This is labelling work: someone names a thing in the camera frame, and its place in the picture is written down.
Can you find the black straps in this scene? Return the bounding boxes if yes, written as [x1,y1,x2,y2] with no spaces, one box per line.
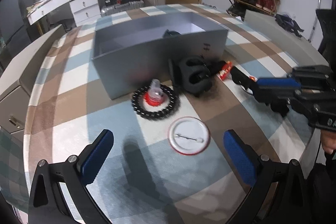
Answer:
[276,13,305,38]

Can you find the green plaid cloth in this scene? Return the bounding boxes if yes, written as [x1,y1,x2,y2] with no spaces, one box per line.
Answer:
[0,130,29,201]

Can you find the silver hard suitcase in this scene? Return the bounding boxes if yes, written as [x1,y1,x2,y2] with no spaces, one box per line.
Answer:
[100,0,145,17]

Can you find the small black hair accessory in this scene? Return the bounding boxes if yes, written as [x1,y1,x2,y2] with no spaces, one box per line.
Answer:
[163,29,181,38]

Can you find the dark grey fridge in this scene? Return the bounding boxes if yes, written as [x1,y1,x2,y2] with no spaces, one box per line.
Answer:
[0,0,37,46]

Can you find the person's right hand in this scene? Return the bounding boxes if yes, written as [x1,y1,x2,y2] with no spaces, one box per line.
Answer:
[321,132,336,154]

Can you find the red clear plastic trinket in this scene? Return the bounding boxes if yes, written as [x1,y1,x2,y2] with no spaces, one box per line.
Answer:
[146,79,166,106]

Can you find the black bead bracelet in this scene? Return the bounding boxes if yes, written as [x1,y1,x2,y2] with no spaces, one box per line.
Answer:
[131,84,181,120]

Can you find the white drawer desk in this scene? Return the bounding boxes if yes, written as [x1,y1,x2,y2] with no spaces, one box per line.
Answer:
[26,0,101,28]

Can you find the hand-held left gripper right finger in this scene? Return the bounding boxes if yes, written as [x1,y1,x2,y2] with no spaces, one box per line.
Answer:
[223,129,311,224]

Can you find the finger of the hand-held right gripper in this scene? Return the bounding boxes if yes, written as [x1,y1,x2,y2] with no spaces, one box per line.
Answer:
[256,76,302,89]
[252,86,298,117]

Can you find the beige cabinet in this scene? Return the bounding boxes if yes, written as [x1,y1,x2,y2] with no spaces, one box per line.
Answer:
[0,25,66,132]

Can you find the small red packet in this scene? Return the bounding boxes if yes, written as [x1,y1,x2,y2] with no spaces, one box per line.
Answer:
[217,61,234,81]

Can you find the white round pin badge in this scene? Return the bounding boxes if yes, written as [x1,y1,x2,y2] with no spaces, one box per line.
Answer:
[168,117,211,156]

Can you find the grey storage box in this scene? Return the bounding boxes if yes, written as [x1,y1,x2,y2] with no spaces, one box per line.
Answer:
[91,12,230,101]

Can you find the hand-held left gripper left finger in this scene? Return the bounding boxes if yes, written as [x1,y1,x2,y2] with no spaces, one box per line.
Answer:
[28,129,116,224]

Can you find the brown blue checkered blanket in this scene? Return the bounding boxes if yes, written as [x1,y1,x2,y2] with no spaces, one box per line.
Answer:
[22,3,326,224]

